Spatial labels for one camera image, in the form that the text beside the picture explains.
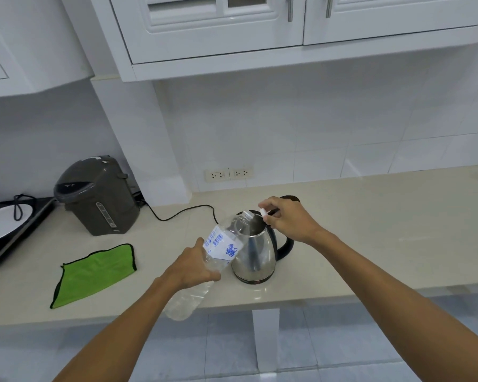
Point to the person's left hand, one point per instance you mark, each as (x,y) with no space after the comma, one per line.
(187,268)

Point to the person's right hand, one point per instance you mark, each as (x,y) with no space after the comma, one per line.
(292,220)

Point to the person's right thumb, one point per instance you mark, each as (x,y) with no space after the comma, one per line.
(275,222)

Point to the person's left thumb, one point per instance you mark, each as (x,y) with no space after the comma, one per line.
(212,275)

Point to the clear plastic water bottle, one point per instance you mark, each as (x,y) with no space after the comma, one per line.
(223,244)

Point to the person's left forearm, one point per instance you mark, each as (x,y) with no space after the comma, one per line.
(131,334)

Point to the person's right forearm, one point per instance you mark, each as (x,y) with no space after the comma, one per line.
(398,310)

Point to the stainless steel electric kettle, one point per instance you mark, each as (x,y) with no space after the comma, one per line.
(255,254)

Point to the green microfiber cloth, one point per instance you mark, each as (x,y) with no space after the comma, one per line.
(93,274)

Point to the grey electric thermo pot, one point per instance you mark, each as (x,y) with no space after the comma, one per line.
(99,194)

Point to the black induction cooktop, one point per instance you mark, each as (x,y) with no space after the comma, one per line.
(28,230)

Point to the white glazed cabinet door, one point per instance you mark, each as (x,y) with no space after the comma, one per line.
(207,35)

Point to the white plate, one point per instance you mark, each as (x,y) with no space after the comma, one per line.
(0,226)

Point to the white plain cabinet door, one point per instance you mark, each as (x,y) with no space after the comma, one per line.
(398,19)

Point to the white corner cabinet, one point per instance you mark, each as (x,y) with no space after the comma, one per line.
(28,43)

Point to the white wall socket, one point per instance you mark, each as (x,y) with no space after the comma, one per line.
(217,175)
(241,172)

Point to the white counter support post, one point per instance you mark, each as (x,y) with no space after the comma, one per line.
(265,338)

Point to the white wall cabinet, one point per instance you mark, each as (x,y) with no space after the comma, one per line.
(263,63)

